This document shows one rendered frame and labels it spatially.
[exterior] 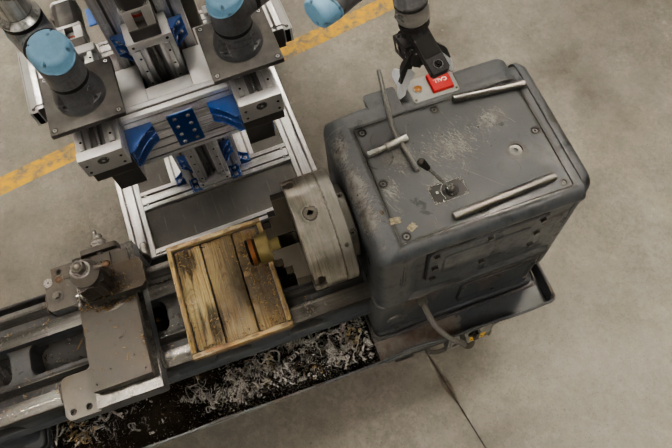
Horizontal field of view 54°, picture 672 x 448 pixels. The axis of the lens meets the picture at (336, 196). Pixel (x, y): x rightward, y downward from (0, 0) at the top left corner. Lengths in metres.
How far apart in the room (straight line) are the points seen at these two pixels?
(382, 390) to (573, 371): 0.78
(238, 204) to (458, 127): 1.35
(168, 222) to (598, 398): 1.90
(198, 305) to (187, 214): 0.95
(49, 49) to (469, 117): 1.13
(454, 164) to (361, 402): 1.34
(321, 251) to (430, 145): 0.40
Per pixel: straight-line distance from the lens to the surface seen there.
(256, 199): 2.87
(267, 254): 1.79
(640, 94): 3.59
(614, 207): 3.23
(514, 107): 1.84
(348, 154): 1.74
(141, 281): 1.95
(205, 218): 2.88
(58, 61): 1.94
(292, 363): 2.25
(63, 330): 2.16
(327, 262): 1.70
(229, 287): 2.02
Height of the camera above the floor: 2.76
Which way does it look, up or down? 64 degrees down
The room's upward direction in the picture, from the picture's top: 7 degrees counter-clockwise
